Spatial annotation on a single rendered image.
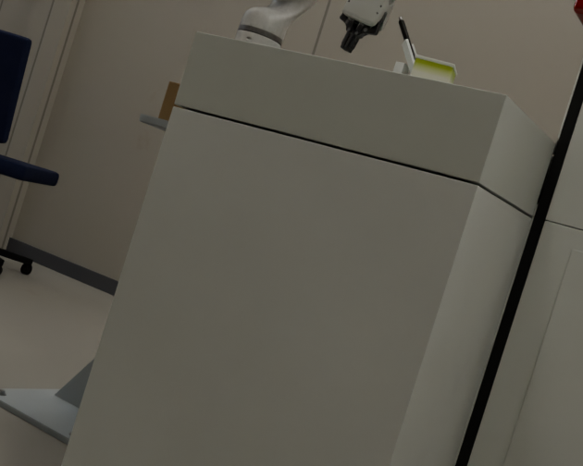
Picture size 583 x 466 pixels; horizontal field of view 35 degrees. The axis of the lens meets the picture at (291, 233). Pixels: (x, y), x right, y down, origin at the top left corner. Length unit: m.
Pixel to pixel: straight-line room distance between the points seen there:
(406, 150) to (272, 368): 0.43
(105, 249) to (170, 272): 3.45
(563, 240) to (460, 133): 0.38
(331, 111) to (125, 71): 3.80
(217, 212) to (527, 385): 0.66
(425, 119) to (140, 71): 3.85
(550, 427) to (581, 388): 0.09
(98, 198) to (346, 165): 3.78
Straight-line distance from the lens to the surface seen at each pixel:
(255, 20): 2.38
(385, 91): 1.57
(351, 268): 1.53
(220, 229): 1.66
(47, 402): 2.58
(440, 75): 1.71
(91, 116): 5.44
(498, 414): 1.80
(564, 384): 1.77
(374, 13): 2.18
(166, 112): 2.34
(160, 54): 5.21
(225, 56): 1.74
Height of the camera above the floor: 0.68
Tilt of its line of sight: 1 degrees down
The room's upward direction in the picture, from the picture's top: 17 degrees clockwise
